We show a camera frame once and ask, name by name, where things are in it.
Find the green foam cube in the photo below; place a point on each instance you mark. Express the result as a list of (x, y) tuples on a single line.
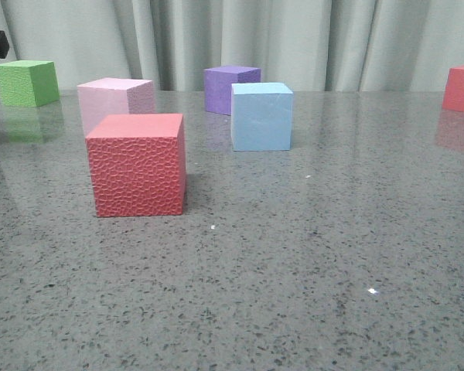
[(28, 83)]

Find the light blue foam cube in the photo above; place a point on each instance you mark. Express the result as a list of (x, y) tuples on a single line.
[(261, 116)]

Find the red foam cube far right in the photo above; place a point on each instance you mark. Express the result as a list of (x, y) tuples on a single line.
[(453, 99)]

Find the grey-green curtain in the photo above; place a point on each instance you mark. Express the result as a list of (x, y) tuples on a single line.
[(309, 45)]

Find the large red foam cube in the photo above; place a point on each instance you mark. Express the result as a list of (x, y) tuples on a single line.
[(138, 165)]

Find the pink foam cube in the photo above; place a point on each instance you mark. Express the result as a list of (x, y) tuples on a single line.
[(99, 98)]

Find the purple foam cube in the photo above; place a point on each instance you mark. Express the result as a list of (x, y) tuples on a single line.
[(217, 85)]

